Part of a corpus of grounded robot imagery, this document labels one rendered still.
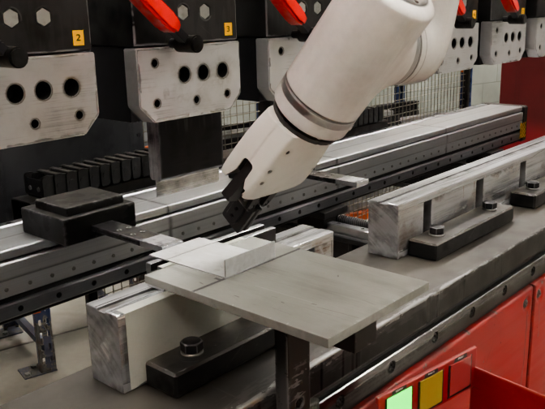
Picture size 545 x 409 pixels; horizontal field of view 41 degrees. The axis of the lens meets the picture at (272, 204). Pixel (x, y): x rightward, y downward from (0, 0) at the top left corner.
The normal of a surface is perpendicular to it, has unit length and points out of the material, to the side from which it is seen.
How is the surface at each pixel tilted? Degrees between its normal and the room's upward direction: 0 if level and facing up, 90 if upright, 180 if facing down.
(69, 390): 0
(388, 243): 90
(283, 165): 129
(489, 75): 90
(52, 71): 90
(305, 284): 0
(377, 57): 122
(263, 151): 90
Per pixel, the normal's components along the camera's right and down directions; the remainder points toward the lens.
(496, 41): 0.75, 0.16
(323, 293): -0.03, -0.96
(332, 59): -0.51, 0.37
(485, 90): 0.58, 0.20
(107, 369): -0.66, 0.22
